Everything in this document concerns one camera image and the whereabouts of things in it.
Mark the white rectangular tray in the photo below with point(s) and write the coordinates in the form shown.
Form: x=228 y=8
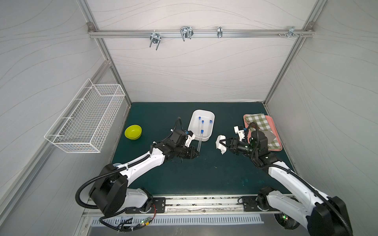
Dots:
x=193 y=126

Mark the green checkered cloth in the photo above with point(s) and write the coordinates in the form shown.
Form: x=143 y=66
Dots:
x=265 y=124

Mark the metal spatula wooden handle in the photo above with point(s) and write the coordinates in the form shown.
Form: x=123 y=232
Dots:
x=269 y=135

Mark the metal hook clamp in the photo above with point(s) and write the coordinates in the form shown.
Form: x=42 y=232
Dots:
x=291 y=33
x=186 y=32
x=219 y=32
x=155 y=38

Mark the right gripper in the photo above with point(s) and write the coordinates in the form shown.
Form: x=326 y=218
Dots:
x=232 y=144

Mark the white vent strip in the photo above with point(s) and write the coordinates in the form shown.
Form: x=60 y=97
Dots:
x=189 y=220

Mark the pink tray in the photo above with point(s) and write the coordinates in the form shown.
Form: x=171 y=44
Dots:
x=274 y=129

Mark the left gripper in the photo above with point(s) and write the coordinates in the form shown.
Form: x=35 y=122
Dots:
x=186 y=151

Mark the green table mat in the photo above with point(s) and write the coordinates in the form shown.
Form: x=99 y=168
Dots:
x=212 y=172

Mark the aluminium top rail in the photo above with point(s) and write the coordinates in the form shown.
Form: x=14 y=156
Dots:
x=198 y=33

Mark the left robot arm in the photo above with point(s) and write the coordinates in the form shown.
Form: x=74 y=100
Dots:
x=109 y=191

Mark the white wire basket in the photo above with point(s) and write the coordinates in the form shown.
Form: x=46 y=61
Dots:
x=85 y=123

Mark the green bowl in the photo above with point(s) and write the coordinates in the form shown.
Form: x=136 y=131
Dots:
x=133 y=132

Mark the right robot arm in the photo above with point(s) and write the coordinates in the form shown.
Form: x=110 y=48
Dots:
x=319 y=213

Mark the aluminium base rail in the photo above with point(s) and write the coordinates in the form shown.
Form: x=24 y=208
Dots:
x=203 y=204

